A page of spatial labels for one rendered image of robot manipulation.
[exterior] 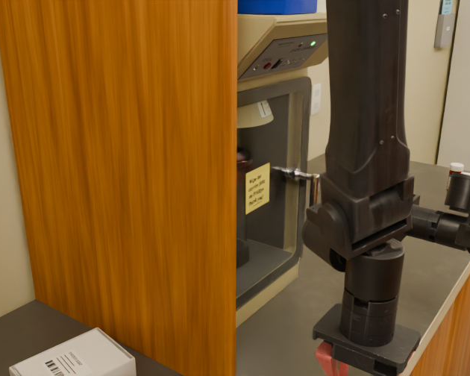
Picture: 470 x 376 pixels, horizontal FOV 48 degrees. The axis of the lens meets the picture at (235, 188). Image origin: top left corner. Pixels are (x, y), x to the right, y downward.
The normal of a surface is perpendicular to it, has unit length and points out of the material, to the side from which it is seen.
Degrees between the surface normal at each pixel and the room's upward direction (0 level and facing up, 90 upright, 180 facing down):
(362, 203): 100
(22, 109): 90
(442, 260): 0
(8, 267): 90
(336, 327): 1
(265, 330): 0
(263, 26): 90
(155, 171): 90
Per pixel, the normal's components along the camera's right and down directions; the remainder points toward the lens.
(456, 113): -0.58, 0.28
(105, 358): 0.00, -0.94
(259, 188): 0.81, 0.20
